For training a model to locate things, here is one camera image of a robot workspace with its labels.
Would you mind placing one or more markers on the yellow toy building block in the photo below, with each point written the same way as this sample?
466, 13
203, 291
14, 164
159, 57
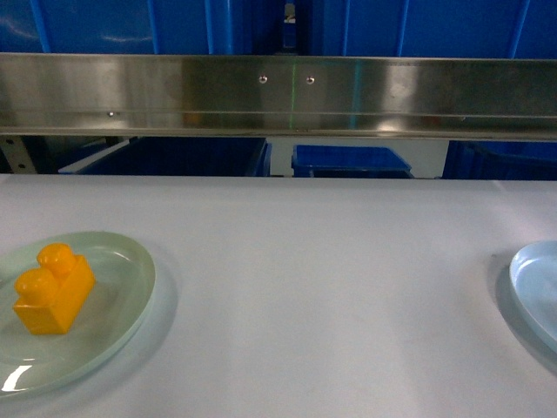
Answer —
51, 295

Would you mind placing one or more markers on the blue bin behind table centre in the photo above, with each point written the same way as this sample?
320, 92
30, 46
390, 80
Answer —
348, 162

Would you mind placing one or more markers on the dark blue bin behind left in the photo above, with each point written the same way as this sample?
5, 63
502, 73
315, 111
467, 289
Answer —
181, 156

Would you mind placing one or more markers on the pale green plate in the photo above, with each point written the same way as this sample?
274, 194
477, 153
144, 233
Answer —
115, 309

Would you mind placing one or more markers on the pale blue plate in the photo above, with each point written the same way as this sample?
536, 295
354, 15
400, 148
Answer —
532, 274

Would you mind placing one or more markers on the stainless steel shelf rail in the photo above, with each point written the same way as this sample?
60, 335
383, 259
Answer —
241, 96

